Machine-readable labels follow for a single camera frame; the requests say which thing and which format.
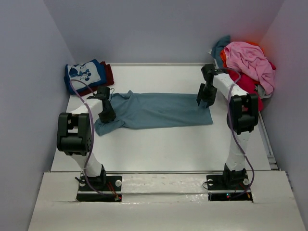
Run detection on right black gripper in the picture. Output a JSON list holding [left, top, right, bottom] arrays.
[[197, 83, 218, 107]]

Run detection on grey-blue t shirt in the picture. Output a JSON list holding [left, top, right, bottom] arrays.
[[94, 91, 213, 136]]

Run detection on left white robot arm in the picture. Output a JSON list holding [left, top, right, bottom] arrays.
[[57, 86, 116, 194]]

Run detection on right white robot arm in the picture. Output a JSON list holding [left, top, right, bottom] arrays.
[[196, 64, 258, 191]]

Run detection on magenta t shirt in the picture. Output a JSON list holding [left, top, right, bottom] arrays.
[[237, 72, 264, 111]]

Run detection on folded blue mickey t shirt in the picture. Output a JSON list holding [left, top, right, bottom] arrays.
[[64, 59, 107, 95]]

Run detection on folded dark red t shirt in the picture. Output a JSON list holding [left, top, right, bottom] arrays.
[[78, 61, 115, 96]]

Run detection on teal t shirt in pile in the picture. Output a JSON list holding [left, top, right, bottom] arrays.
[[209, 35, 231, 68]]

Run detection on pink t shirt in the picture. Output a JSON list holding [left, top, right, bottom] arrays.
[[224, 42, 275, 95]]

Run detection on grey white t shirt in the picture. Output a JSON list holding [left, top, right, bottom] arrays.
[[255, 84, 272, 99]]

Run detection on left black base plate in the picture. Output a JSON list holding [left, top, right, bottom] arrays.
[[75, 174, 122, 203]]

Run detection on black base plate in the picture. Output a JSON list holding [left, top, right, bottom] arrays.
[[75, 174, 122, 203], [202, 175, 253, 202]]

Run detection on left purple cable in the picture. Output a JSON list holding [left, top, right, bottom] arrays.
[[69, 79, 121, 199]]

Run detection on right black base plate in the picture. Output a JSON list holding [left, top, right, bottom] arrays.
[[202, 175, 253, 202]]

